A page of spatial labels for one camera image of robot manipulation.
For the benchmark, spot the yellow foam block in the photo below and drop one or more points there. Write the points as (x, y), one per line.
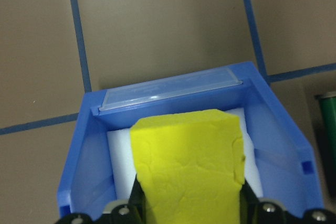
(189, 166)

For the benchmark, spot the white foam pad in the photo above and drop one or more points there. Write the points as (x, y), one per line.
(119, 161)

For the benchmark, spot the blue plastic storage bin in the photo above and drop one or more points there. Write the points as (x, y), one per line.
(278, 129)

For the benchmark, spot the green conveyor belt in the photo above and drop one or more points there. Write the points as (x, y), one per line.
(328, 129)

